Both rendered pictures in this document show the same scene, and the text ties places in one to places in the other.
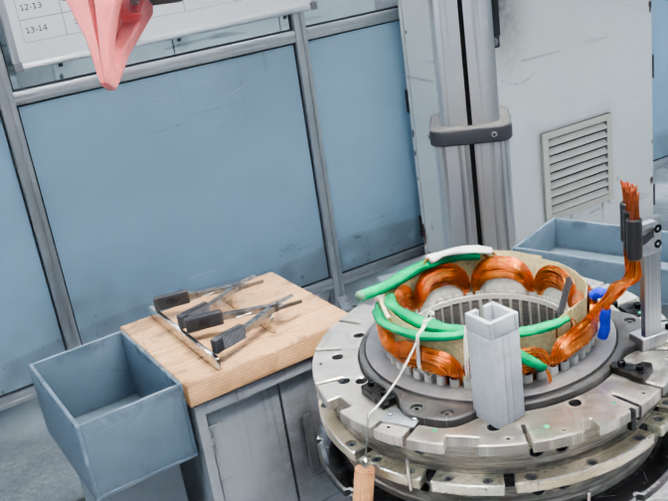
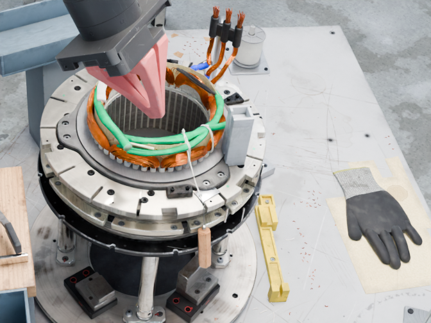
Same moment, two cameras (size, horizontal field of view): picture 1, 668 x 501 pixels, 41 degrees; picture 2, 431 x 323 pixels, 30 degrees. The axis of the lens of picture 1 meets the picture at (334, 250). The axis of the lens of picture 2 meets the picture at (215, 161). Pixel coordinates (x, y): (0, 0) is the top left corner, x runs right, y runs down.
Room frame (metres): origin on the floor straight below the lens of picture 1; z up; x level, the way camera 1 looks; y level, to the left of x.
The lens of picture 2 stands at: (0.51, 0.67, 1.90)
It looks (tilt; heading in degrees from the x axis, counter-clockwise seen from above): 46 degrees down; 278
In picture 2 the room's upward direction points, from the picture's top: 10 degrees clockwise
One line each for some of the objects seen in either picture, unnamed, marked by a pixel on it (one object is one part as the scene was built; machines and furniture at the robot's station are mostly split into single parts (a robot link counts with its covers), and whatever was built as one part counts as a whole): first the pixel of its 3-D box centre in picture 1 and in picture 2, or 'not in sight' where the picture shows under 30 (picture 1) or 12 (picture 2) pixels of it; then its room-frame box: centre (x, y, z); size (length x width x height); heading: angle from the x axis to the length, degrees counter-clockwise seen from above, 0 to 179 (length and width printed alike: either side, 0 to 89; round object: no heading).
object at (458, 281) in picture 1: (440, 285); not in sight; (0.79, -0.10, 1.12); 0.06 x 0.02 x 0.04; 117
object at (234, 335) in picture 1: (228, 338); (13, 238); (0.82, 0.12, 1.09); 0.04 x 0.01 x 0.02; 135
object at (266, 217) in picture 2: not in sight; (271, 243); (0.52, -0.22, 0.80); 0.22 x 0.04 x 0.03; 111
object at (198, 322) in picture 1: (204, 320); not in sight; (0.87, 0.15, 1.09); 0.04 x 0.01 x 0.02; 105
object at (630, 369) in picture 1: (628, 368); (231, 99); (0.63, -0.22, 1.10); 0.03 x 0.02 x 0.01; 47
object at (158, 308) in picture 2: not in sight; (143, 314); (0.68, 0.00, 0.81); 0.07 x 0.03 x 0.01; 19
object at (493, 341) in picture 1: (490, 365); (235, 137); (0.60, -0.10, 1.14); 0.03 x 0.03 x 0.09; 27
